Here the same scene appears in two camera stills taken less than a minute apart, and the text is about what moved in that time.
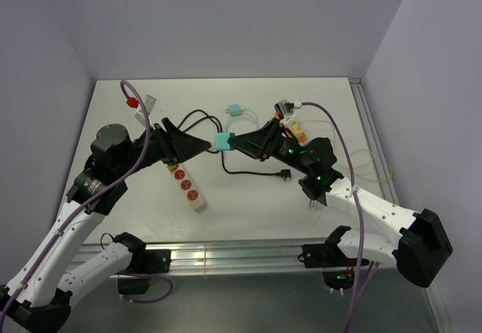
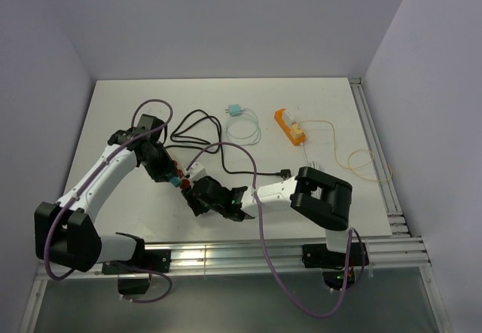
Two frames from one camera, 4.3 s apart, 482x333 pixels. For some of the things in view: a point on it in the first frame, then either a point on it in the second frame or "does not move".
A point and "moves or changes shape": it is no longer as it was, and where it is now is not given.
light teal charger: [233, 110] does not move
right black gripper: [260, 143] → [193, 203]
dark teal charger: [221, 142] moves or changes shape
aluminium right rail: [374, 141] does not move
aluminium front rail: [276, 256] does not move
